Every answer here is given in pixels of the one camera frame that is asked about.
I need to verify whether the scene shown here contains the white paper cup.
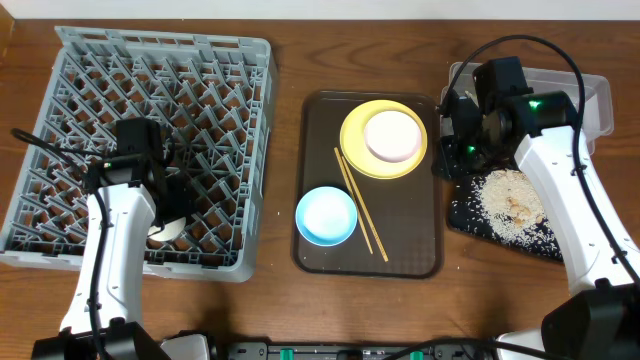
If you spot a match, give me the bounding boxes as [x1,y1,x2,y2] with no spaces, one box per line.
[148,217,186,242]

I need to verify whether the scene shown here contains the rice leftovers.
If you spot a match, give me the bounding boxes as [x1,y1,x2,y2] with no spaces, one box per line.
[472,169,554,247]

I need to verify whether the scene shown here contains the white bowl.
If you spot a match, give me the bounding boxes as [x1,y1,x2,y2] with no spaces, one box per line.
[364,110,422,163]

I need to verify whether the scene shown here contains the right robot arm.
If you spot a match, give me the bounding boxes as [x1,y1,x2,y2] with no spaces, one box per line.
[439,90,639,359]

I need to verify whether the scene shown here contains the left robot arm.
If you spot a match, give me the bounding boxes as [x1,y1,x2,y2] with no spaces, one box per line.
[32,153,192,359]

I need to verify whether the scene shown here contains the grey dishwasher rack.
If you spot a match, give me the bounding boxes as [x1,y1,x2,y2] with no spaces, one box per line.
[1,26,277,283]

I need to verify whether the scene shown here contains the black tray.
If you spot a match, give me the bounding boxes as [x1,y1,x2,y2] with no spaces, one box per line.
[432,145,566,264]

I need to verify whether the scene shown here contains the dark brown serving tray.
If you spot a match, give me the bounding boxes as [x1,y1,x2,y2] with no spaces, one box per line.
[292,91,443,279]

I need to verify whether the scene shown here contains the yellow plate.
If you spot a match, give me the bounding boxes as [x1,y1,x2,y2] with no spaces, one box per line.
[339,100,428,180]

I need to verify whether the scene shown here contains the wooden chopstick right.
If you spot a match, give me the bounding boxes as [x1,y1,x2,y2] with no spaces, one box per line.
[340,154,389,262]

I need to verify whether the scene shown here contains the wooden chopstick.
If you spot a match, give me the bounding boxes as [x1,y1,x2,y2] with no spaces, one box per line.
[333,147,373,255]
[340,154,389,262]

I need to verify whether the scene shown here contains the wooden chopstick left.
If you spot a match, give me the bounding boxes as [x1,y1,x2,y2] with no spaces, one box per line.
[333,147,373,255]

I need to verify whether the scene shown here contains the clear plastic bin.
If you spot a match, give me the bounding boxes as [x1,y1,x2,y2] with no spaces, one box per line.
[454,62,614,155]

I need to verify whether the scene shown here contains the light blue bowl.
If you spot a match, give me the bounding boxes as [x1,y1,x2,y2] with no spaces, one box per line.
[295,186,358,247]

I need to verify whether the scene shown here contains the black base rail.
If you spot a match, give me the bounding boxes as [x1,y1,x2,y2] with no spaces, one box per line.
[159,332,501,360]

